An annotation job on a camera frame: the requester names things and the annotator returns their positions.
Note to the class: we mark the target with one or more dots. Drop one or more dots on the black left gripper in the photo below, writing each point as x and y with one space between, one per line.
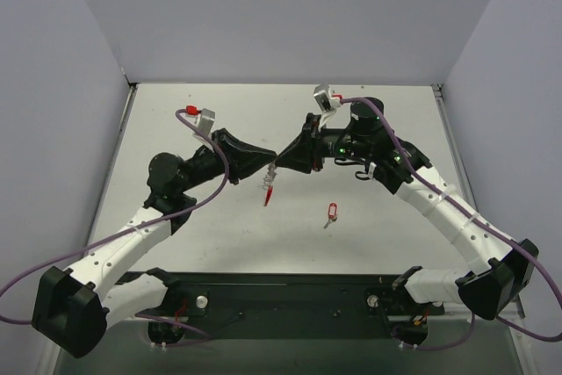
225 155

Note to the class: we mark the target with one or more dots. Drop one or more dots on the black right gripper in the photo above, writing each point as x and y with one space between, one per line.
313 142

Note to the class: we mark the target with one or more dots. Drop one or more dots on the red round key tag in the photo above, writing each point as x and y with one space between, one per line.
268 195

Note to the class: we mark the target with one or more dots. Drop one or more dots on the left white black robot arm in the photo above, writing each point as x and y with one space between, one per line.
75 306

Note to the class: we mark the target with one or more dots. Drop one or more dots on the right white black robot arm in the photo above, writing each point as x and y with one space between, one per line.
496 271

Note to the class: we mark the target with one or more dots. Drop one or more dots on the red tagged key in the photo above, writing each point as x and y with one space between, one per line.
332 215

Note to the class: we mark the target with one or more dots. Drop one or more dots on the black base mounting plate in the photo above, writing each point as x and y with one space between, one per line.
253 306

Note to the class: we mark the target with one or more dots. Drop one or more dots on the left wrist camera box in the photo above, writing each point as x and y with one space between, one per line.
205 121

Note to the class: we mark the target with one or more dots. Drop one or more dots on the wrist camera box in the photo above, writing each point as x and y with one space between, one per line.
205 121
325 98

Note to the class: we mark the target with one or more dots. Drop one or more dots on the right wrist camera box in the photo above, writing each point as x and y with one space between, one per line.
325 98

